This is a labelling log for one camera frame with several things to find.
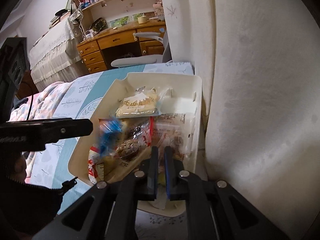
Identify beige soda cracker packet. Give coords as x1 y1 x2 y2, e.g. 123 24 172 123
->
104 146 151 184

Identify clear white printed snack bag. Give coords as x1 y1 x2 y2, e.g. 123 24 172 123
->
151 113 195 160

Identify dark jerky clear packet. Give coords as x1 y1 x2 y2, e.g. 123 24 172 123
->
132 116 153 146

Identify small nut bar packet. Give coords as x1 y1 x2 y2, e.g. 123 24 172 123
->
116 139 142 161

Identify white plastic storage bin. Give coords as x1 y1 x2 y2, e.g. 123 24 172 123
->
68 71 203 218

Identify red white snack packet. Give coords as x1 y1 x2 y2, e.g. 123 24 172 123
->
88 145 104 184

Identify blue red snack packet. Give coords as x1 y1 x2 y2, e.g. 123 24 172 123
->
98 118 122 156

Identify grey white office chair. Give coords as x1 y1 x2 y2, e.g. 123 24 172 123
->
111 31 172 68

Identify floral blanket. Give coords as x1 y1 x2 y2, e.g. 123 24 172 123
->
9 81 73 121

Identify wooden desk with drawers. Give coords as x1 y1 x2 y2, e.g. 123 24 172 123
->
77 20 166 74

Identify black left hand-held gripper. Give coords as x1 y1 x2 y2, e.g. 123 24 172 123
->
1 37 93 152

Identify white sofa cushions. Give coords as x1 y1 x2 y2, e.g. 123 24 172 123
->
162 0 319 239

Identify white lace covered cabinet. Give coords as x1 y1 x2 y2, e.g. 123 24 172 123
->
29 17 89 92

